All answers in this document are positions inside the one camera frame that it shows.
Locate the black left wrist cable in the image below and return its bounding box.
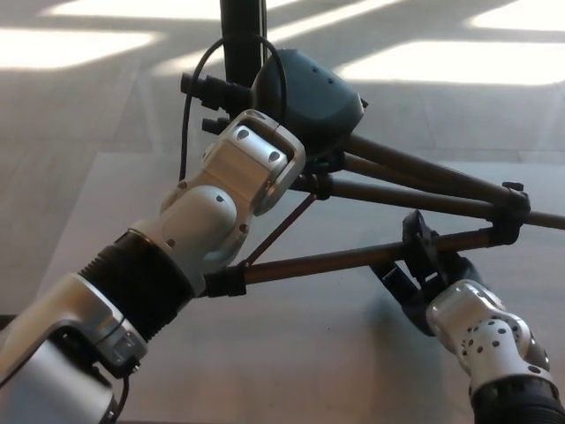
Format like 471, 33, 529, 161
177, 34, 290, 182

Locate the black upright pillar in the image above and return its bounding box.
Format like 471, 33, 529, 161
219, 0, 269, 87

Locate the black left elbow cable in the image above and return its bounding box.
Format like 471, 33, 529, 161
105, 373, 132, 419

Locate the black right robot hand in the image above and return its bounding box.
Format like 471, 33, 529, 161
369, 210, 491, 339

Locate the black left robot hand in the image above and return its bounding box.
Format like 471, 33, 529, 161
251, 48, 368, 155

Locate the brown and black camera tripod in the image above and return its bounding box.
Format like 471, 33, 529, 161
179, 72, 565, 299

